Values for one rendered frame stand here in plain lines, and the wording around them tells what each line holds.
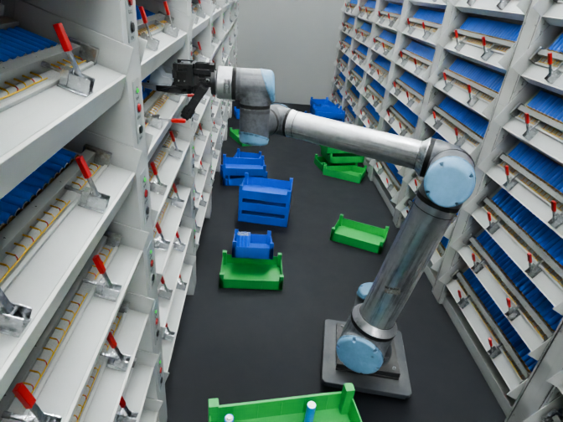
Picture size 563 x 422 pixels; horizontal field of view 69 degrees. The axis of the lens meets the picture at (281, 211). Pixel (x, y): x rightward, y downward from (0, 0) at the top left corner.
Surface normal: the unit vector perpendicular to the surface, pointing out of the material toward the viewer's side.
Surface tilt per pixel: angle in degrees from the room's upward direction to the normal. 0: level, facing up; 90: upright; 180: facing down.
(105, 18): 90
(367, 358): 91
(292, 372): 0
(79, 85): 90
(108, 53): 90
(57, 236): 19
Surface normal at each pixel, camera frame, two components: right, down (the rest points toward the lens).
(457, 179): -0.36, 0.24
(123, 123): 0.04, 0.49
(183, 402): 0.09, -0.87
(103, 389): 0.40, -0.80
